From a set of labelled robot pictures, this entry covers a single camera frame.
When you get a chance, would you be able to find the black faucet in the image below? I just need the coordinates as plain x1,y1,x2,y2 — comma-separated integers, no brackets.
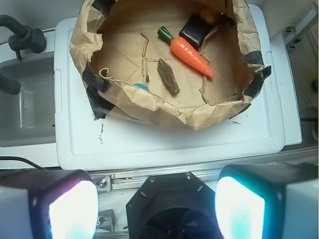
0,14,47,61

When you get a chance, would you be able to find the white plastic lid board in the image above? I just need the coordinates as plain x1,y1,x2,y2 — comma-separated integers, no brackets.
54,18,286,171

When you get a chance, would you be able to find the orange plastic carrot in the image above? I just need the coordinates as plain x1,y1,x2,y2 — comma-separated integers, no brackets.
158,26,214,78

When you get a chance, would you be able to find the black rectangular block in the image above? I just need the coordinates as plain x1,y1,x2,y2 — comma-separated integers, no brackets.
179,14,212,50

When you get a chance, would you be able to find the grey sink basin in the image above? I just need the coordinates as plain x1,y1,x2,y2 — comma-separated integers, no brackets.
0,52,55,147

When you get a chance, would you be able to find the yellow ball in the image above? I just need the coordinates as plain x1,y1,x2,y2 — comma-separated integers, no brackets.
200,8,217,24

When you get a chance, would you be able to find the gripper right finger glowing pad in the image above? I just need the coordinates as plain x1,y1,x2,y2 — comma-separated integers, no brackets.
215,163,319,239

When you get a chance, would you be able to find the brown paper bag tray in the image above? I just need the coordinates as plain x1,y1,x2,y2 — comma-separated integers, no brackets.
70,0,271,130

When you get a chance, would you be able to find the aluminium rail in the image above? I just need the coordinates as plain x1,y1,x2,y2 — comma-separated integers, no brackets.
90,146,319,193

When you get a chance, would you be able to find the metal corner bracket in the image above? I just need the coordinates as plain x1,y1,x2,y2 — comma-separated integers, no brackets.
96,209,115,232

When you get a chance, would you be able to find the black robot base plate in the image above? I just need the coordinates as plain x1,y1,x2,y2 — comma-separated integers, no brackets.
126,172,223,239

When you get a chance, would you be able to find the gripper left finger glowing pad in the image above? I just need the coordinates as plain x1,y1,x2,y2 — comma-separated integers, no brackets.
0,170,99,239

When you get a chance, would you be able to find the brown wood chip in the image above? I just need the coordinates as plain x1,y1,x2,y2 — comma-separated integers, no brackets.
157,58,180,95

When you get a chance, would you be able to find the blue ball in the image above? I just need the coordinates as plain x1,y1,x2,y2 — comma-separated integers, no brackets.
134,83,150,92

